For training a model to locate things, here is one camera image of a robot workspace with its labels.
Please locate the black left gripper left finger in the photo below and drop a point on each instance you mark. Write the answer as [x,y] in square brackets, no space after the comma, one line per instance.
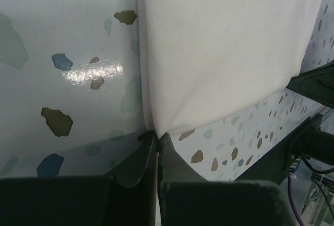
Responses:
[124,196]

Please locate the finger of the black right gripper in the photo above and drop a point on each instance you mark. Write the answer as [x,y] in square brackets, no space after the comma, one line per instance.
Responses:
[316,84]

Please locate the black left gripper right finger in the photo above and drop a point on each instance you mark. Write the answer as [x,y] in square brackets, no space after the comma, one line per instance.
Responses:
[186,198]

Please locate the white t-shirt red print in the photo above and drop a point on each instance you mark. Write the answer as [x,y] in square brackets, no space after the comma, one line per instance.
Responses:
[202,60]

